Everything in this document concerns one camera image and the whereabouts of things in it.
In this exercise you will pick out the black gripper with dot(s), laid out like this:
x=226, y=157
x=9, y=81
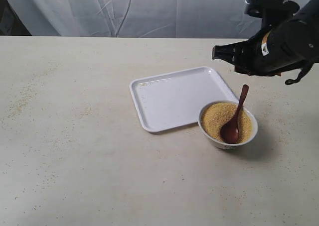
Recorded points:
x=243, y=54

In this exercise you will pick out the white square plastic tray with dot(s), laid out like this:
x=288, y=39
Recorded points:
x=175, y=99

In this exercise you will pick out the yellow-brown granular powder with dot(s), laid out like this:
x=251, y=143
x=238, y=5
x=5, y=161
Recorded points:
x=216, y=115

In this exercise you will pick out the white ceramic bowl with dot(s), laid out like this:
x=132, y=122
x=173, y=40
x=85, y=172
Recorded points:
x=223, y=145

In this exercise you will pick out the brown wooden spoon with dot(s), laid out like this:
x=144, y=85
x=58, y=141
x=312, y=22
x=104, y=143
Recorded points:
x=229, y=132

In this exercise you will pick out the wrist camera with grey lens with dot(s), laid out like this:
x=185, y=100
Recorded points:
x=271, y=12

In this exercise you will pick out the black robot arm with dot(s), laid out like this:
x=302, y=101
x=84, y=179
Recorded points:
x=288, y=39

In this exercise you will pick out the white backdrop cloth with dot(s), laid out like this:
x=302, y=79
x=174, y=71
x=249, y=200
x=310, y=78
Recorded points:
x=138, y=18

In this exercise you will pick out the dark object behind cloth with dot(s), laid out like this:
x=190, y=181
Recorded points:
x=10, y=24

